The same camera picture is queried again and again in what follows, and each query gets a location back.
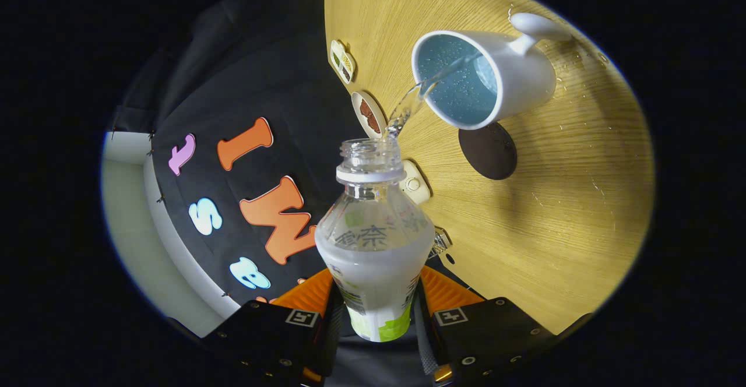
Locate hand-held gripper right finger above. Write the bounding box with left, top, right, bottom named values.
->
left=413, top=266, right=554, bottom=385

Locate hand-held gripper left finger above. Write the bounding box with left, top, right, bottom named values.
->
left=204, top=268, right=344, bottom=386

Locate clear plastic bottle white label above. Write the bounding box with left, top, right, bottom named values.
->
left=315, top=138, right=436, bottom=343

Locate dark brown round coaster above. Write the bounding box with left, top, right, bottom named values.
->
left=458, top=122, right=518, bottom=181

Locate clear juice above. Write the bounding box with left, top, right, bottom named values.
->
left=382, top=52, right=484, bottom=142

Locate white cup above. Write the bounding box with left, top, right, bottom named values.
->
left=411, top=13, right=573, bottom=131

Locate wooden table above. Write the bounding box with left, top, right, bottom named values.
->
left=324, top=0, right=656, bottom=335

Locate cream toaster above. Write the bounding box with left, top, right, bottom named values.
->
left=399, top=160, right=432, bottom=205

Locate round plate with brown food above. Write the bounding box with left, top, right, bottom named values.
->
left=351, top=90, right=387, bottom=140

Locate white divided dish with grains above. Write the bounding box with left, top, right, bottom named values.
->
left=330, top=40, right=356, bottom=85

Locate wire mesh utensil holder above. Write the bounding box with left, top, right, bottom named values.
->
left=428, top=227, right=454, bottom=259

